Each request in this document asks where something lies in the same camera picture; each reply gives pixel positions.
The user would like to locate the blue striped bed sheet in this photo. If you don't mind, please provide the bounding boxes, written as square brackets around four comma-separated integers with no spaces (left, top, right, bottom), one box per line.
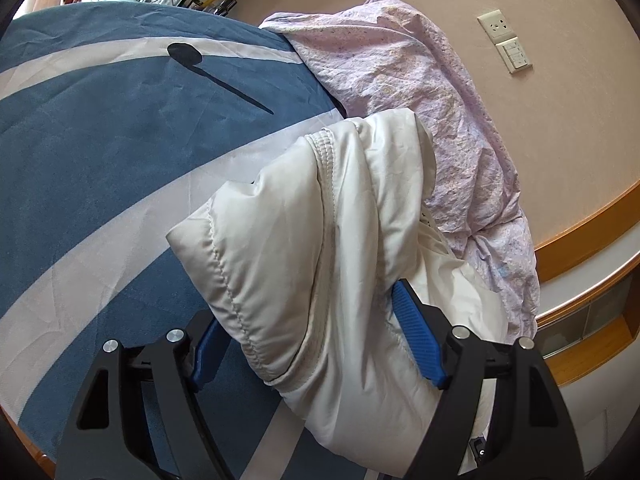
[0,2,351,480]

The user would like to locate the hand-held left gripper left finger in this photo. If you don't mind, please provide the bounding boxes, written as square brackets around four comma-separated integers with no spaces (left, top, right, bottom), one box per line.
[55,308,235,480]

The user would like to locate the pink floral duvet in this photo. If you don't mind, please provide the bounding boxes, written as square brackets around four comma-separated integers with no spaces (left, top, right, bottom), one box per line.
[260,0,542,342]

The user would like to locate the wooden wall panel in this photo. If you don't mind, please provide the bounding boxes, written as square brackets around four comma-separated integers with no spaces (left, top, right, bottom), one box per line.
[532,194,640,283]

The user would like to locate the wooden framed glass door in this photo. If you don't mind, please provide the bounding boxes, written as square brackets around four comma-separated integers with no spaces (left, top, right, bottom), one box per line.
[536,264,640,387]

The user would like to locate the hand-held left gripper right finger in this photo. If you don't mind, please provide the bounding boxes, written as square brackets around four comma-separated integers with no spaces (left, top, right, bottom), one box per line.
[392,278,586,480]

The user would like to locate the white wall switch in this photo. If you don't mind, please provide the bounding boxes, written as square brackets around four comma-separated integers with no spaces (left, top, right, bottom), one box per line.
[496,37,534,74]

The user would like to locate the beige puffer jacket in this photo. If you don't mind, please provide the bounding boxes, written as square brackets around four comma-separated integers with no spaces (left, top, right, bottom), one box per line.
[166,110,512,480]

